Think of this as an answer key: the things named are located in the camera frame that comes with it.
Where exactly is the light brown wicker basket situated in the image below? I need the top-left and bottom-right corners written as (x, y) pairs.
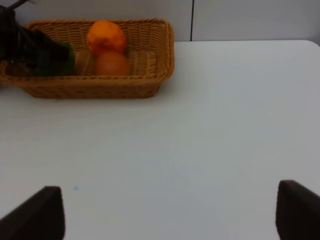
top-left (0, 18), bottom-right (175, 99)

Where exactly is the green mango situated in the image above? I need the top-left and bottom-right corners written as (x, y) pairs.
top-left (31, 41), bottom-right (75, 77)

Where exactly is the orange mandarin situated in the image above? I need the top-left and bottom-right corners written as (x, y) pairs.
top-left (86, 20), bottom-right (127, 56)

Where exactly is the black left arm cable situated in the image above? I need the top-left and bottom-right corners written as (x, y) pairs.
top-left (7, 0), bottom-right (28, 11)

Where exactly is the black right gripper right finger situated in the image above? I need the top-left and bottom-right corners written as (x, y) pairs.
top-left (275, 180), bottom-right (320, 240)

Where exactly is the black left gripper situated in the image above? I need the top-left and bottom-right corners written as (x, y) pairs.
top-left (0, 6), bottom-right (69, 71)

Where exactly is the red orange round fruit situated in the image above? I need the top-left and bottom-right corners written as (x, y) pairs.
top-left (94, 51), bottom-right (130, 76)

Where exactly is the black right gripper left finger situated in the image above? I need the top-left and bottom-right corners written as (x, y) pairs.
top-left (0, 186), bottom-right (66, 240)

